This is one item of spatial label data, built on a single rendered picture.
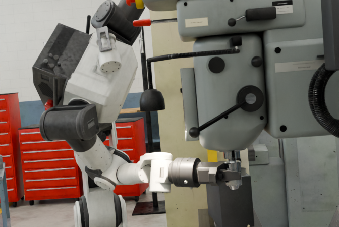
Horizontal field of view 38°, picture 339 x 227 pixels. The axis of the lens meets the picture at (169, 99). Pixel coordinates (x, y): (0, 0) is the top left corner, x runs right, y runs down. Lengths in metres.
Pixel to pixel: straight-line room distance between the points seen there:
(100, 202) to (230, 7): 0.97
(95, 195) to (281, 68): 0.94
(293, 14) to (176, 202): 2.12
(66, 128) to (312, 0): 0.78
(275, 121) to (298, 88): 0.11
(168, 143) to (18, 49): 8.16
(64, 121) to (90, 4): 9.28
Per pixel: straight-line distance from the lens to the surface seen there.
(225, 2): 1.30
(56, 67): 1.58
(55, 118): 1.50
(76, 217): 1.95
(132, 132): 5.93
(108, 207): 1.93
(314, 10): 1.34
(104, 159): 1.64
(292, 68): 1.31
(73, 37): 1.65
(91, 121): 1.50
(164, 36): 3.14
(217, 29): 1.29
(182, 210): 3.25
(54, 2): 10.90
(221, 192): 1.76
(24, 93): 11.01
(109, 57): 1.48
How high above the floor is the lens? 1.54
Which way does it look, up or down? 3 degrees down
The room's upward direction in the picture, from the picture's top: 5 degrees counter-clockwise
